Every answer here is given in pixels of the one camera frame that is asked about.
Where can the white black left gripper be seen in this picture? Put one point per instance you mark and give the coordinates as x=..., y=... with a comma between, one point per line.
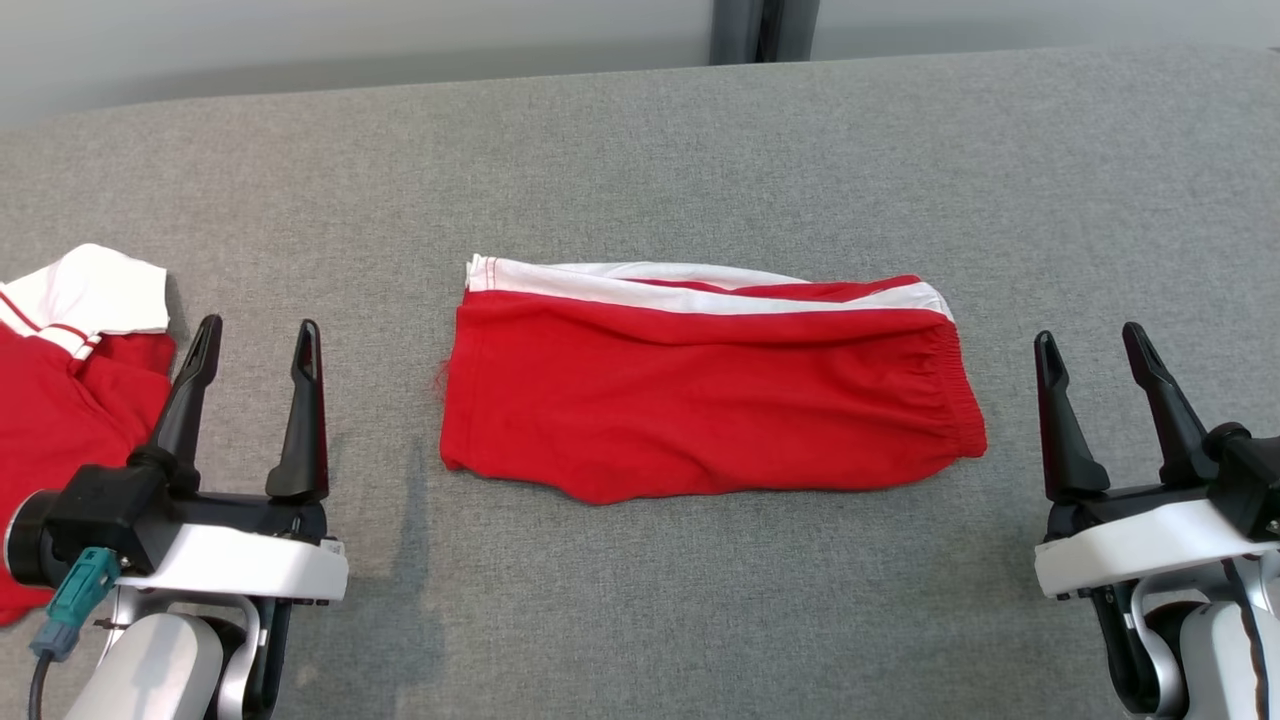
x=260, y=565

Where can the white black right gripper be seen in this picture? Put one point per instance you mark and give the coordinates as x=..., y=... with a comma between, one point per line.
x=1130, y=550

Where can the red jersey with white sleeves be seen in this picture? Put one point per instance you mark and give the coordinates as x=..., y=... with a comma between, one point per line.
x=60, y=420

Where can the red shorts with white stripes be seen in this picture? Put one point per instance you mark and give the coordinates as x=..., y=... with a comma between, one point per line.
x=700, y=400

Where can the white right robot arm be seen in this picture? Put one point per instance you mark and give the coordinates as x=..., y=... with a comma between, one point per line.
x=1215, y=660

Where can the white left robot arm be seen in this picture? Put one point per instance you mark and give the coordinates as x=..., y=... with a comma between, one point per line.
x=150, y=670

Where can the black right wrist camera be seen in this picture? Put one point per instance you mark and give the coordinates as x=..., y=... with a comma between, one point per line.
x=1250, y=480

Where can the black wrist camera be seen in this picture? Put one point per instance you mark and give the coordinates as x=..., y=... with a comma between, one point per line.
x=1250, y=480
x=90, y=510

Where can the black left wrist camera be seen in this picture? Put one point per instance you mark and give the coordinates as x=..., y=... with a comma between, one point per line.
x=90, y=510

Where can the grey partition post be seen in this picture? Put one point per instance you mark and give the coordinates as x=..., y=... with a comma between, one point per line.
x=740, y=30

